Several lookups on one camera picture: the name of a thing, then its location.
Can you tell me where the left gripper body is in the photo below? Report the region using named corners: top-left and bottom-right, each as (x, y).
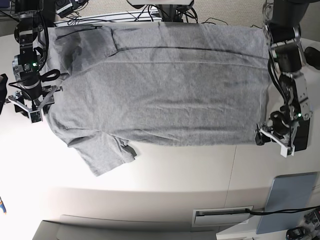
top-left (269, 112), bottom-right (297, 135)

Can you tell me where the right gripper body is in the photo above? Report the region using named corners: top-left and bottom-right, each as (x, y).
top-left (21, 83), bottom-right (44, 107)

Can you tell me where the grey T-shirt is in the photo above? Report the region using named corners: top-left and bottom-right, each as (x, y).
top-left (46, 23), bottom-right (270, 176)

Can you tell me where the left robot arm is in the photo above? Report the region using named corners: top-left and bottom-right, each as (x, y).
top-left (256, 0), bottom-right (313, 155)

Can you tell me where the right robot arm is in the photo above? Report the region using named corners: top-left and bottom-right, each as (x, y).
top-left (5, 0), bottom-right (61, 123)

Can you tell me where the black smartphone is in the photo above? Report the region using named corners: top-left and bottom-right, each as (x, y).
top-left (292, 117), bottom-right (311, 152)

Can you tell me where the blue-grey tablet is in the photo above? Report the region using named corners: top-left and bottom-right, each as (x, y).
top-left (256, 172), bottom-right (318, 235)

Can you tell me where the black computer mouse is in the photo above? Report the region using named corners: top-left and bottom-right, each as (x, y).
top-left (304, 46), bottom-right (320, 70)

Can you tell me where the black white device box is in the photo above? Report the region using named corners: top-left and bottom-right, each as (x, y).
top-left (55, 0), bottom-right (73, 18)

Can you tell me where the black electronic gadget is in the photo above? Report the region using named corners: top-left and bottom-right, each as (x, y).
top-left (285, 226), bottom-right (307, 240)

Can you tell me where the blue orange tool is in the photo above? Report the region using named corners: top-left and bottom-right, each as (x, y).
top-left (0, 198), bottom-right (7, 214)

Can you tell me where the white monitor base stand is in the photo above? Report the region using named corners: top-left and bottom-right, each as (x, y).
top-left (127, 0), bottom-right (193, 6)

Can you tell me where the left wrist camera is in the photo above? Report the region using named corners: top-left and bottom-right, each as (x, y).
top-left (280, 145), bottom-right (295, 158)

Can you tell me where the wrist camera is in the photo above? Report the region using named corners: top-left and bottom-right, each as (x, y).
top-left (28, 110), bottom-right (43, 124)
top-left (280, 145), bottom-right (295, 158)

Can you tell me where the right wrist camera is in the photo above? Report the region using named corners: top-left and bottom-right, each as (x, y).
top-left (28, 110), bottom-right (43, 124)

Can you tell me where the black cable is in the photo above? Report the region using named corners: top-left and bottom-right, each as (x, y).
top-left (244, 205), bottom-right (320, 216)

